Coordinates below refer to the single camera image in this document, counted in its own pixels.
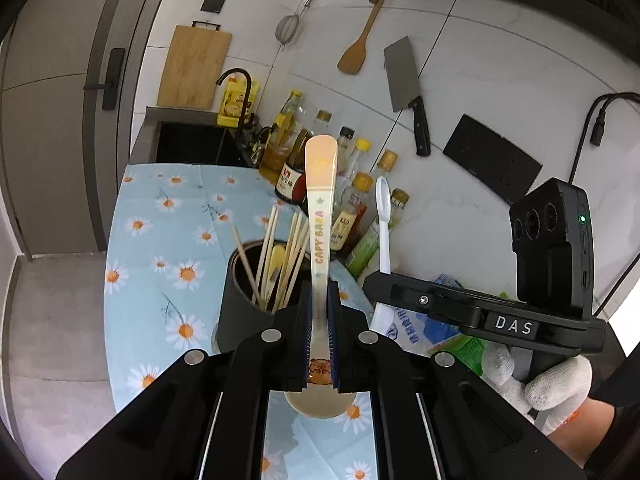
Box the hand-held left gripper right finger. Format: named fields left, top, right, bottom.
left=326, top=280, right=586, bottom=480

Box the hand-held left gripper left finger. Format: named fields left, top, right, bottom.
left=55, top=280, right=313, bottom=480

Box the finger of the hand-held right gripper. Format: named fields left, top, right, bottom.
left=362, top=271, right=483, bottom=333

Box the white ceramic spoon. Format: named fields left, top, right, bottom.
left=369, top=176, right=401, bottom=333

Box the black utensil holder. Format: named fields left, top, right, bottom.
left=212, top=240, right=313, bottom=356

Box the bunch of wooden chopsticks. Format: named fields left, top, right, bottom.
left=230, top=205, right=312, bottom=313

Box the single wooden chopstick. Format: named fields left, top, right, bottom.
left=257, top=205, right=280, bottom=306
left=230, top=224, right=263, bottom=307

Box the person's right forearm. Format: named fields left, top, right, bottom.
left=547, top=400, right=621, bottom=468

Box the person's right hand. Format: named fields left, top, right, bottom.
left=482, top=340, right=594, bottom=436

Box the blue and white salt bag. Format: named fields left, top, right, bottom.
left=372, top=272, right=468, bottom=358

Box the green-label bottle gold cap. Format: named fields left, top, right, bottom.
left=345, top=189, right=411, bottom=278

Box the green sugar bag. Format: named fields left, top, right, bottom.
left=430, top=290, right=521, bottom=378

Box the brown sauce bottle yellow cap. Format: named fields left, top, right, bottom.
left=327, top=172, right=376, bottom=253

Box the clear bottle gold cap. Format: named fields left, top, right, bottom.
left=372, top=150, right=400, bottom=196

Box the clear bottle yellow cap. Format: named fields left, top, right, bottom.
left=345, top=140, right=373, bottom=186

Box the person's black clothing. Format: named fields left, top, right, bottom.
left=582, top=345, right=640, bottom=480

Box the dark red-label sauce bottle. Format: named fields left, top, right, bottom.
left=274, top=127, right=311, bottom=206

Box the clear bottle black cap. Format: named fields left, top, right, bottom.
left=336, top=126, right=356, bottom=181

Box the floral light blue tablecloth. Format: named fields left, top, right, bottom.
left=102, top=162, right=381, bottom=480

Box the tall golden oil bottle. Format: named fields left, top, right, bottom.
left=259, top=90, right=306, bottom=181

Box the kitchen cleaver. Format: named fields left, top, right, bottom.
left=382, top=35, right=432, bottom=157

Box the black sink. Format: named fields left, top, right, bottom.
left=145, top=106, right=251, bottom=166

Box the wooden spatula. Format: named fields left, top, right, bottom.
left=336, top=0, right=398, bottom=76

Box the black faucet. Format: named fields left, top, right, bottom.
left=216, top=68, right=253, bottom=136

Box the wooden cutting board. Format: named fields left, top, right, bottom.
left=157, top=20, right=233, bottom=111

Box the hanging metal strainer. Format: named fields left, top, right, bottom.
left=275, top=0, right=347, bottom=52

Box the grey door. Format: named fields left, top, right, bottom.
left=0, top=0, right=176, bottom=261

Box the large black wall panel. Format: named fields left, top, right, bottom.
left=442, top=113, right=544, bottom=206

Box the black cable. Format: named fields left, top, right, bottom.
left=567, top=91, right=640, bottom=186

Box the black door lock handle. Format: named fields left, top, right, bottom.
left=82, top=47, right=126, bottom=112

